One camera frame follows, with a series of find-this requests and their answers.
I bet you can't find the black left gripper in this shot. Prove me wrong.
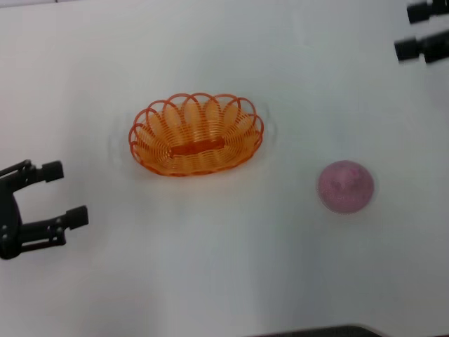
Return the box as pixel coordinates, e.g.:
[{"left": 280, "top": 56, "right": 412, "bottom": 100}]
[{"left": 0, "top": 159, "right": 89, "bottom": 261}]

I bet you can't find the orange plastic wire basket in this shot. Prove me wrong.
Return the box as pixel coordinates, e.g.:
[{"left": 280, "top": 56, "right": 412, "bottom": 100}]
[{"left": 128, "top": 92, "right": 264, "bottom": 177}]

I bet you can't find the pink peach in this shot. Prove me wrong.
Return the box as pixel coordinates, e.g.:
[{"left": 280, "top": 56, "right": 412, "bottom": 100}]
[{"left": 316, "top": 159, "right": 375, "bottom": 214}]

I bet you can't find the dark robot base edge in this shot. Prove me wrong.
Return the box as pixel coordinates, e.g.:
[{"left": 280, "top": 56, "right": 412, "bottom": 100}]
[{"left": 245, "top": 324, "right": 387, "bottom": 337}]

